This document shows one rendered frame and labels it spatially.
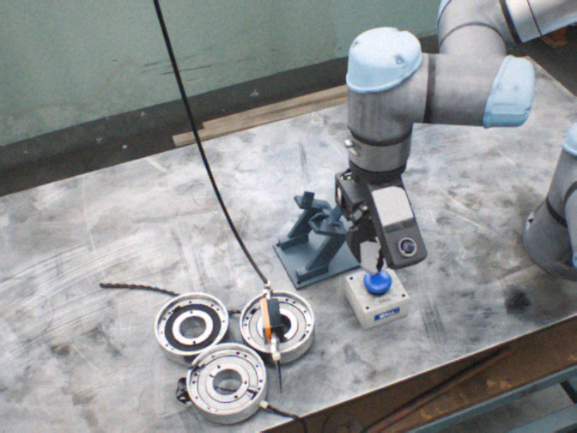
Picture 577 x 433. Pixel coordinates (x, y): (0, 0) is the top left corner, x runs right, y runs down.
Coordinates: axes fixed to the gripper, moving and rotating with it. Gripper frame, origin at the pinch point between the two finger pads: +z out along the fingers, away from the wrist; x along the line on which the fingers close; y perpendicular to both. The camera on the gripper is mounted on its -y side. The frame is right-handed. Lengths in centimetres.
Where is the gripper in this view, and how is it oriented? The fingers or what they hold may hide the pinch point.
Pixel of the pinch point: (377, 271)
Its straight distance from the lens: 91.5
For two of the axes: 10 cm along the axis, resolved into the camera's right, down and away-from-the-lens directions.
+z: 0.6, 6.9, 7.2
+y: -3.3, -6.6, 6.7
